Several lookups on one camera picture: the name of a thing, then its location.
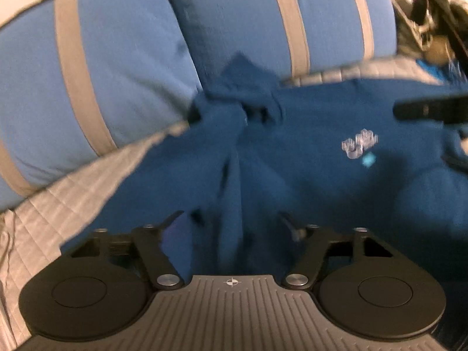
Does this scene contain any grey quilted bedspread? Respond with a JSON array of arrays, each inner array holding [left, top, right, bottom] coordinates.
[[1, 56, 443, 350]]

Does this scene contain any blue striped pillow left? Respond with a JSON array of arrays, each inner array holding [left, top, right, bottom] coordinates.
[[1, 0, 200, 209]]

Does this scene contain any blue striped pillow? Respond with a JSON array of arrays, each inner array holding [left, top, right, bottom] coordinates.
[[171, 0, 397, 82], [1, 0, 200, 209]]

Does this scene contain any dark cluttered bag pile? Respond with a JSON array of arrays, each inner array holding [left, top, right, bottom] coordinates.
[[391, 0, 467, 82]]

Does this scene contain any blue striped pillow right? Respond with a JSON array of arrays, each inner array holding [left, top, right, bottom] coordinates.
[[171, 0, 397, 82]]

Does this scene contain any dark blue sweatshirt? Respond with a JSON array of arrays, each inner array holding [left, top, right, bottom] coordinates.
[[63, 56, 467, 284]]

